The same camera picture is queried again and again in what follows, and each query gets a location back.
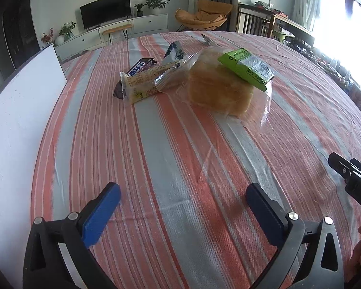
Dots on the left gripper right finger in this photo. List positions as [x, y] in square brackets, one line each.
[321, 266]

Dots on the bread loaf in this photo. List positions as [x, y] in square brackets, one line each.
[201, 80]

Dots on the beige biscuit packet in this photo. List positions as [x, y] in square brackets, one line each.
[142, 85]

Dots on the grey triangular snack pouch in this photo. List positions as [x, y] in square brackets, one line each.
[173, 54]

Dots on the dark chocolate bar wrapper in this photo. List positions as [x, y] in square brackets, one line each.
[140, 66]

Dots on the long stick snack packet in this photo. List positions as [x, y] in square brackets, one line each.
[209, 41]

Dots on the striped red grey tablecloth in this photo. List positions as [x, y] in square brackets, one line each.
[183, 172]

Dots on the white board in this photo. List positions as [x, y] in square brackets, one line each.
[26, 103]

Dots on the wooden side table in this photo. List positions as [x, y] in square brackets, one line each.
[253, 20]

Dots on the orange lounge chair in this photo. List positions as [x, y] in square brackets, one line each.
[209, 16]

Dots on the red flower plant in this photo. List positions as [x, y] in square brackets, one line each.
[47, 38]

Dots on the potted plant in white vase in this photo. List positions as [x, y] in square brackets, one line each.
[65, 33]

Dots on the small wooden bench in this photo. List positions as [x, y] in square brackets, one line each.
[124, 29]

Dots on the dark display cabinet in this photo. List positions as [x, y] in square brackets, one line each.
[22, 42]

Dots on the white tv cabinet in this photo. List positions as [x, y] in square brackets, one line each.
[93, 39]

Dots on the black television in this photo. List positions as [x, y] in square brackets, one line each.
[101, 11]

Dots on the small dark potted plant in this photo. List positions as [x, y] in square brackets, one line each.
[139, 9]

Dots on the large green potted plant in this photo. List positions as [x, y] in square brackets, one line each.
[155, 6]

